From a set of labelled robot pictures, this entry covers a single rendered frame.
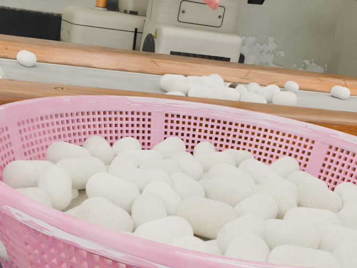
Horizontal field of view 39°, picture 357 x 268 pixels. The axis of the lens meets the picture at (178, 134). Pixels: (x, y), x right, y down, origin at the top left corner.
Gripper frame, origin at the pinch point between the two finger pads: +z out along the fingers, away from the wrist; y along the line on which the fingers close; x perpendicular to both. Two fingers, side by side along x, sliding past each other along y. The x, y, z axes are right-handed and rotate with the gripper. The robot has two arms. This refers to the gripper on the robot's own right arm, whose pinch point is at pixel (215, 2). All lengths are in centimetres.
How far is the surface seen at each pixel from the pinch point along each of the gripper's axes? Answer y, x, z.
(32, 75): -25.1, 2.7, 14.9
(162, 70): -5.9, 10.2, 4.9
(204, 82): -4.2, 0.2, 15.8
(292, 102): 5.9, -2.3, 19.9
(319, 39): 145, 134, -151
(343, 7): 155, 117, -162
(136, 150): -18.7, -16.8, 37.8
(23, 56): -26.3, 5.7, 9.1
